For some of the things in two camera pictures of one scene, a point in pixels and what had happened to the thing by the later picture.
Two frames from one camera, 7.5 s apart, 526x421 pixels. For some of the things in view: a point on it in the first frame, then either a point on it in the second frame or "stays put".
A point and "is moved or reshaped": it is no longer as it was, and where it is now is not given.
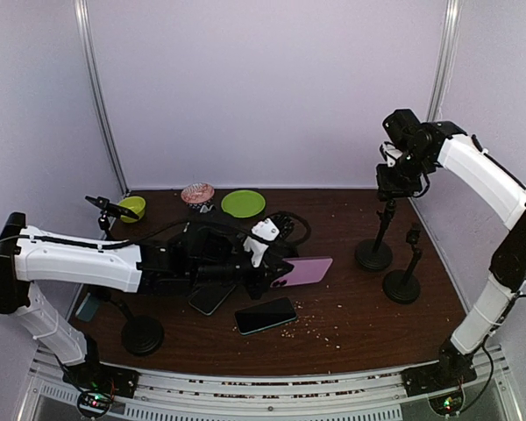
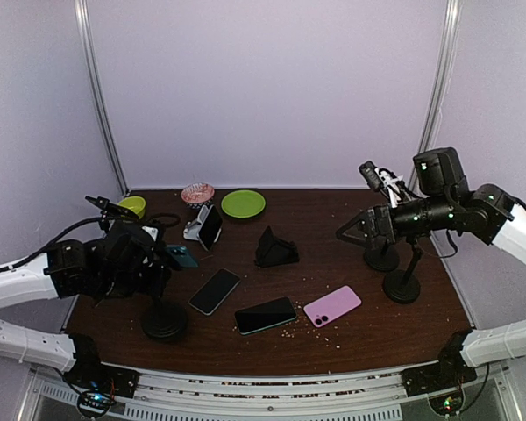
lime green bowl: [135, 203] stays put
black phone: [209, 297] stays put
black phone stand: [103, 223] stays put
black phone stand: [141, 335] -> [164, 320]
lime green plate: [243, 203] stays put
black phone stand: [401, 286] stays put
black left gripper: [268, 273] -> [155, 288]
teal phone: [88, 308] is moved or reshaped
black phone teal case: [259, 317] stays put
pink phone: [305, 271] -> [332, 305]
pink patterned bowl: [197, 195] stays put
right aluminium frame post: [440, 82] stays put
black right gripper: [388, 188] -> [370, 218]
